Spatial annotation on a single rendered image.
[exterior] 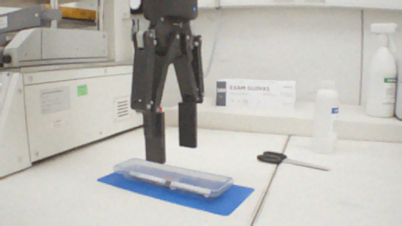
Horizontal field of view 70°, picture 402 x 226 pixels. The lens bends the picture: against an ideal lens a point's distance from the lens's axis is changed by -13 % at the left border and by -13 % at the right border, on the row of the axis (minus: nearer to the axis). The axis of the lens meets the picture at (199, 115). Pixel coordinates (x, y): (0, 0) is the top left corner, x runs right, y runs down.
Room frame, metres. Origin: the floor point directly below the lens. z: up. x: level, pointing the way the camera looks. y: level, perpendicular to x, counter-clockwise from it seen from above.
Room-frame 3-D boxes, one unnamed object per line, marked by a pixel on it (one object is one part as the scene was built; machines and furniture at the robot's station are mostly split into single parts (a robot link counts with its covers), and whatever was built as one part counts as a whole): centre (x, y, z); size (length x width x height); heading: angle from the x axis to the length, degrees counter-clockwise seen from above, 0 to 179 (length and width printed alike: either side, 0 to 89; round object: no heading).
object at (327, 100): (0.63, -0.26, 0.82); 0.05 x 0.05 x 0.14
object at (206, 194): (0.45, 0.04, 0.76); 0.18 x 0.06 x 0.02; 60
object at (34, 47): (0.62, 0.28, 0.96); 0.26 x 0.05 x 0.07; 156
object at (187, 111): (0.49, 0.02, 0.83); 0.03 x 0.01 x 0.07; 60
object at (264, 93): (0.97, -0.18, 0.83); 0.23 x 0.12 x 0.07; 73
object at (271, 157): (0.55, -0.17, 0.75); 0.14 x 0.06 x 0.01; 54
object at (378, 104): (0.79, -0.49, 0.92); 0.09 x 0.08 x 0.25; 28
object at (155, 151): (0.42, 0.06, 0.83); 0.03 x 0.01 x 0.07; 60
